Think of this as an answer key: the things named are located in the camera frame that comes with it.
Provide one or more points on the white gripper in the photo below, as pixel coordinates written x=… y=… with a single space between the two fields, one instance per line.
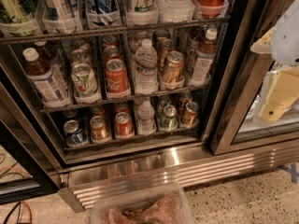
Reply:
x=287 y=39

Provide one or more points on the red coke can bottom shelf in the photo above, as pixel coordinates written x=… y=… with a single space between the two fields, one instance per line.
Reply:
x=123 y=125

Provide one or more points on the red coke can shelf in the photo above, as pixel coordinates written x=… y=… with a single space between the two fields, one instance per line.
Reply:
x=117 y=80
x=123 y=125

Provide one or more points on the glass fridge sliding door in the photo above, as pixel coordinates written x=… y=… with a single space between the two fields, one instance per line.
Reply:
x=243 y=78

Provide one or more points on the tea bottle right middle shelf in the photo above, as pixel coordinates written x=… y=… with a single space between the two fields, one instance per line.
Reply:
x=203 y=58

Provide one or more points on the tea bottle shelf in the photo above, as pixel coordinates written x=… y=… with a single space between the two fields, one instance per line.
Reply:
x=203 y=58
x=47 y=79

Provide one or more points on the orange can bottom shelf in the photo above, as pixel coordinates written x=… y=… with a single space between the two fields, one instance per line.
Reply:
x=190 y=114

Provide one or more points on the gold can middle shelf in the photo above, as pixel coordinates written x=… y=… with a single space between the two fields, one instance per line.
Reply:
x=172 y=77

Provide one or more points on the gold can shelf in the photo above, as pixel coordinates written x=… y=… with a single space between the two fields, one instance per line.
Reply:
x=172 y=77
x=99 y=131

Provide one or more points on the clear water bottle top shelf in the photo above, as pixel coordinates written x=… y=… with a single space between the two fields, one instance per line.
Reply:
x=175 y=10

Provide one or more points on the green can bottom shelf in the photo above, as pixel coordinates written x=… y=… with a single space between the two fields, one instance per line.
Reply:
x=168 y=120

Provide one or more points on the water bottle middle shelf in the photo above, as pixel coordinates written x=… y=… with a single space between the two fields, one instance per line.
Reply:
x=146 y=68

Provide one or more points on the small water bottle bottom shelf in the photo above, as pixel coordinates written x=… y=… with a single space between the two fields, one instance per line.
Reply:
x=145 y=122

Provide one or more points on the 7up bottle top shelf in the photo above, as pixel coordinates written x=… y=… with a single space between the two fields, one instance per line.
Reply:
x=141 y=12

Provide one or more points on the red coke can middle shelf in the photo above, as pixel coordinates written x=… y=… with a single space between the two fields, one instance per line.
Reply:
x=117 y=80

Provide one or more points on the red coke can behind bottom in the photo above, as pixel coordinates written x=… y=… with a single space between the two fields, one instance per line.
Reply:
x=121 y=107

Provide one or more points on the gold can bottom shelf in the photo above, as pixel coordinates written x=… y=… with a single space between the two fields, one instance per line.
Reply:
x=99 y=131

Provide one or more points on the blue white bottle top shelf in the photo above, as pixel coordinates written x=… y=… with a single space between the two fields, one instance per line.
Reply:
x=102 y=13

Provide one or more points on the green white can middle shelf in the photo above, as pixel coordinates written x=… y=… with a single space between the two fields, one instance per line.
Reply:
x=85 y=84

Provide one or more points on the blue pepsi can bottom shelf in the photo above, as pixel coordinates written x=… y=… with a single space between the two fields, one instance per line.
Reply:
x=75 y=135

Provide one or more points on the tea bottle left middle shelf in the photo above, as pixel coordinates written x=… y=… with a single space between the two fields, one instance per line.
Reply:
x=47 y=79

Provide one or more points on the green bottle top shelf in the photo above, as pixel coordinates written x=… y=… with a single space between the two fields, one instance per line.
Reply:
x=18 y=17

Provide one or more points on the clear plastic bin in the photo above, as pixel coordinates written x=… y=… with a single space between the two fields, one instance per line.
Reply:
x=165 y=204

